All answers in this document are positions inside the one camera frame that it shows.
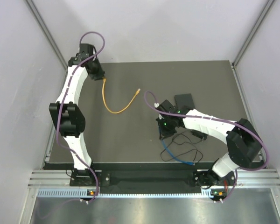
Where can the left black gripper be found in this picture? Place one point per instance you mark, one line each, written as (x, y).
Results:
(100, 73)

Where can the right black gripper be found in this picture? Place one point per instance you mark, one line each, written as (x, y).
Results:
(164, 133)

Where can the black network switch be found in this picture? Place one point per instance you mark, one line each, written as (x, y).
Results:
(184, 100)

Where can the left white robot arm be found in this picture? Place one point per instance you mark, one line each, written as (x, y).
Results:
(67, 118)

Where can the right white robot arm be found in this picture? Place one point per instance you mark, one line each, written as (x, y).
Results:
(242, 140)

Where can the grey slotted cable duct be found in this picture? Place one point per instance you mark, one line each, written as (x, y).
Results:
(87, 193)

